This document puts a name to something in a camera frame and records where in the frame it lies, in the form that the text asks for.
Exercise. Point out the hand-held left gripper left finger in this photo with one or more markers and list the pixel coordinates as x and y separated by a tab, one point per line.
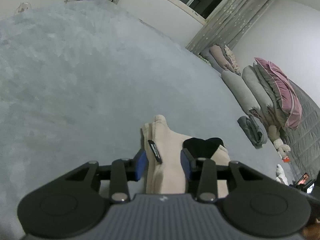
141	166

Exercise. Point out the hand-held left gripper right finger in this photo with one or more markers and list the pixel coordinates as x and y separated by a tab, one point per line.
185	163

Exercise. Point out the beige and black sweatshirt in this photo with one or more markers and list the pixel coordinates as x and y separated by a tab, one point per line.
170	155

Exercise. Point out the folded grey clothes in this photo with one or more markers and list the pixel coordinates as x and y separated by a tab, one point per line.
252	132

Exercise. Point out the beige plush toy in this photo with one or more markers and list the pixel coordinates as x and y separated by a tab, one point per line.
277	140

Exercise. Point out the white socks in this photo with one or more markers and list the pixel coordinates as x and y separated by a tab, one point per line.
281	173

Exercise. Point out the green patterned cloth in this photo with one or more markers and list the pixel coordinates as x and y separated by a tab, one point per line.
204	60

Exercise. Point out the small grey rolled quilt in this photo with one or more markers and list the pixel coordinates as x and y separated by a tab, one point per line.
210	57

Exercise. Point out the grey-green folded quilt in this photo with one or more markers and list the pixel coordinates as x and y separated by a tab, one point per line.
272	92

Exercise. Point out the phone with lit screen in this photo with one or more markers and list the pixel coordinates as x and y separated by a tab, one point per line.
305	178

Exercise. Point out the pink pillow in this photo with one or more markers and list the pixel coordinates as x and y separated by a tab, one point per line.
282	85

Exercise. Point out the grey quilted bedspread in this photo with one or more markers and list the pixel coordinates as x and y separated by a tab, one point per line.
307	130

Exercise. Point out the large wall decal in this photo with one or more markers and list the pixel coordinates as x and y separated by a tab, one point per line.
22	7

